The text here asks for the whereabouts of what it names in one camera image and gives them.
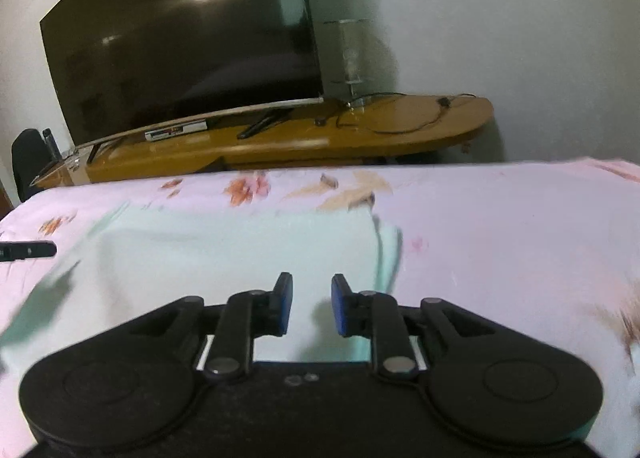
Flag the pale mint small garment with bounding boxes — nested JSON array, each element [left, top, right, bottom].
[[1, 206, 401, 374]]

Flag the black speaker box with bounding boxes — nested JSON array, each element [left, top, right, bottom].
[[11, 128, 62, 203]]

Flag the pink floral bed sheet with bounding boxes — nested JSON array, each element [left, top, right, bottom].
[[1, 159, 639, 457]]

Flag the black television foot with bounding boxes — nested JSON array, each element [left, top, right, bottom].
[[236, 108, 292, 140]]

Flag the wooden TV stand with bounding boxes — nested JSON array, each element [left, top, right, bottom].
[[34, 96, 494, 189]]

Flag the black flat screen television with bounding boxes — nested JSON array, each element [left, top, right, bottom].
[[40, 0, 323, 145]]

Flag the clear glass vase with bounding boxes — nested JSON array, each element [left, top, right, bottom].
[[322, 18, 383, 108]]

